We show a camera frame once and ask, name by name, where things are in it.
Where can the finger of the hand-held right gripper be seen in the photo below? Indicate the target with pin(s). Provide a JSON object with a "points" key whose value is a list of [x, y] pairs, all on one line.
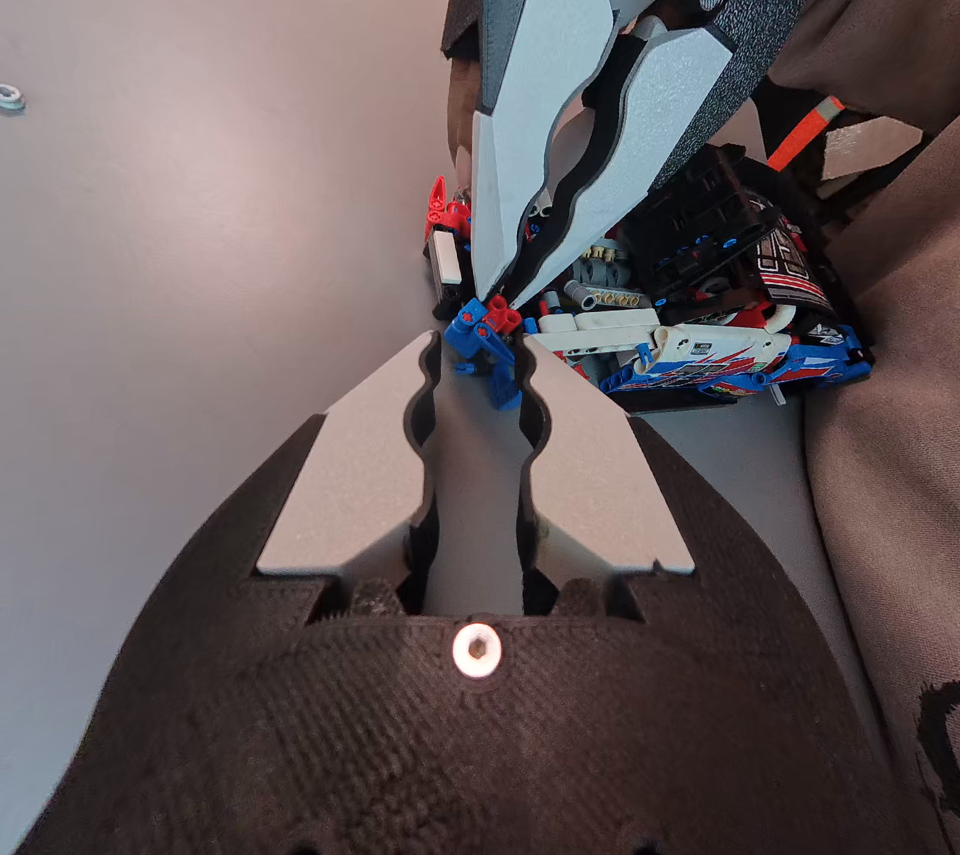
{"points": [[540, 45], [667, 97]]}

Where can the person's right hand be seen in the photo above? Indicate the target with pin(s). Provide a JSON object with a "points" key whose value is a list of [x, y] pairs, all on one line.
{"points": [[461, 105]]}

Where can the blue and red toy piece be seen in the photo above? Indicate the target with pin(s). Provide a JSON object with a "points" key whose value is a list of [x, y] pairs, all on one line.
{"points": [[469, 337]]}

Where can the person's beige sweater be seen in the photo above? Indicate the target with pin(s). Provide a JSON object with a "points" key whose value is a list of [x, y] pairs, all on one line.
{"points": [[892, 495]]}

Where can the toy race car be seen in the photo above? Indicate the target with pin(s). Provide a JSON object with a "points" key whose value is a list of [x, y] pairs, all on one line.
{"points": [[712, 345]]}

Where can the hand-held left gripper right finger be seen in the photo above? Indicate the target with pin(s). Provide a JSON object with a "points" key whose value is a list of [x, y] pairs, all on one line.
{"points": [[600, 495]]}

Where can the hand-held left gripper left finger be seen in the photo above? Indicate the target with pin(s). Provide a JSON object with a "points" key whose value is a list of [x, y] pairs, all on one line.
{"points": [[345, 495]]}

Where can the grey toy bush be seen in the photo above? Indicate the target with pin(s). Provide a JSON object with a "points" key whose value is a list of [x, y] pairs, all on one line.
{"points": [[11, 99]]}

